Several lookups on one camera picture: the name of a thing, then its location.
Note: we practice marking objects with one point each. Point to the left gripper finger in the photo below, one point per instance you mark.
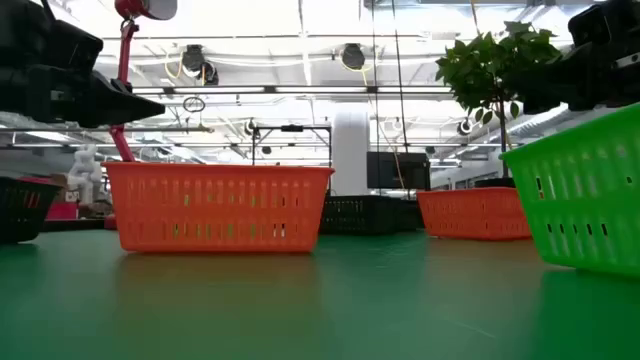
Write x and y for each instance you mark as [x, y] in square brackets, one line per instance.
[115, 107]

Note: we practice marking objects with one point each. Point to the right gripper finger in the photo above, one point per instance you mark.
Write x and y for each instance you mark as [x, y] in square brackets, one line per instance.
[575, 85]

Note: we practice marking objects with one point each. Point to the orange plastic basket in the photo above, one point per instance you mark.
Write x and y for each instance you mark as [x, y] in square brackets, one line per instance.
[470, 195]
[215, 172]

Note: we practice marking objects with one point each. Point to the red desk lamp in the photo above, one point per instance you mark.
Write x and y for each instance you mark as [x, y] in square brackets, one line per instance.
[125, 50]

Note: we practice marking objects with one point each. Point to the white robot figure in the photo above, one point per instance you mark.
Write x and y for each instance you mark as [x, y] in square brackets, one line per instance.
[85, 172]

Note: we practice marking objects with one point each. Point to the potted green plant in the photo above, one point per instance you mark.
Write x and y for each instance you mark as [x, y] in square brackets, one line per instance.
[490, 70]

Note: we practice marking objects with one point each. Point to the red storage bin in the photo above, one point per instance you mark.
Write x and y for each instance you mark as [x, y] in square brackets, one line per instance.
[62, 211]

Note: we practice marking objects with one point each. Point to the black monitor screen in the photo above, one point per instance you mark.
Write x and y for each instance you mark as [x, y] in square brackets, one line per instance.
[385, 170]

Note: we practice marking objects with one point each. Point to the white round column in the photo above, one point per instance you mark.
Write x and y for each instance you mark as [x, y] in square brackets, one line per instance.
[350, 150]

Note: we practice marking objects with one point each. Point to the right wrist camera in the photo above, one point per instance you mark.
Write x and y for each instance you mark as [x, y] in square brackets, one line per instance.
[600, 25]

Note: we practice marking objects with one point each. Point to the black gantry frame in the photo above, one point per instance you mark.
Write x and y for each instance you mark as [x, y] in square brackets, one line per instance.
[292, 128]

